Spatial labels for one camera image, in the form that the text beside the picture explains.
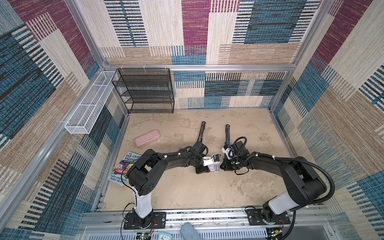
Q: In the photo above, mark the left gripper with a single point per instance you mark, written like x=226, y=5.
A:
x=203, y=169

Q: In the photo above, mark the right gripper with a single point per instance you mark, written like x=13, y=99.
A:
x=225, y=161

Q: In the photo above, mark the black stapler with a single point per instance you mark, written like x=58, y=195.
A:
x=200, y=137

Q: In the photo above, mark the red white staple box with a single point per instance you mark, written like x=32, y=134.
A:
x=214, y=168

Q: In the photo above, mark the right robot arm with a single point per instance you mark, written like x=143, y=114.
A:
x=302, y=182

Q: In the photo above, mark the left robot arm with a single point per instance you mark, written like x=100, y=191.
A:
x=147, y=171

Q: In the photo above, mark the pink pencil case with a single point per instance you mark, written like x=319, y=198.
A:
x=147, y=138

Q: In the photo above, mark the black mesh shelf rack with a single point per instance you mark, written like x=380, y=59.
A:
x=145, y=90

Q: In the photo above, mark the grey rounded object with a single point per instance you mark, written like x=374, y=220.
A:
x=189, y=233

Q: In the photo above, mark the purple paperback book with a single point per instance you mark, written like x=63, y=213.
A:
x=118, y=173

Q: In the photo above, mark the teal electronics box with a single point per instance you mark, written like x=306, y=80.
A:
x=164, y=236

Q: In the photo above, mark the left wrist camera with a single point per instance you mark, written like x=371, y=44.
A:
x=213, y=160

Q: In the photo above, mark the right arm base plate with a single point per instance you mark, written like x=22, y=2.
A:
x=257, y=218

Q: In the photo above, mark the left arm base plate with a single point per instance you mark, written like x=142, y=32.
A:
x=154, y=219

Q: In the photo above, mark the white wire basket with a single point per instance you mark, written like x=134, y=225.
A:
x=87, y=112

